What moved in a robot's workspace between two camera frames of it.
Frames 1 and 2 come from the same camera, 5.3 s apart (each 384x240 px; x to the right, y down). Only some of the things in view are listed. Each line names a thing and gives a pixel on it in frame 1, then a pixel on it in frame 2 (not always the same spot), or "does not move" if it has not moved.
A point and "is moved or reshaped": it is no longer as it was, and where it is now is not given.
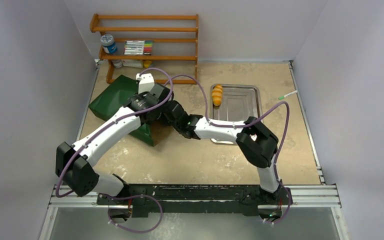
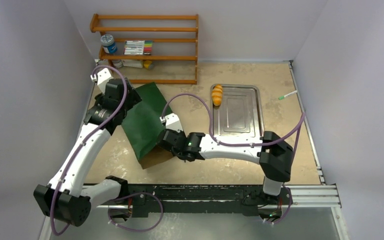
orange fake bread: x=216 y=94 does not move
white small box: x=132 y=63 does not move
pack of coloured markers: x=140 y=47 does not move
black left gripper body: x=147 y=94 -> x=133 y=100
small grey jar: x=117 y=63 does not move
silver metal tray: x=239 y=101 does not move
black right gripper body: x=171 y=112 -> x=164 y=141
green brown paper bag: x=115 y=97 is moved or reshaped
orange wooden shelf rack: x=95 y=18 does not move
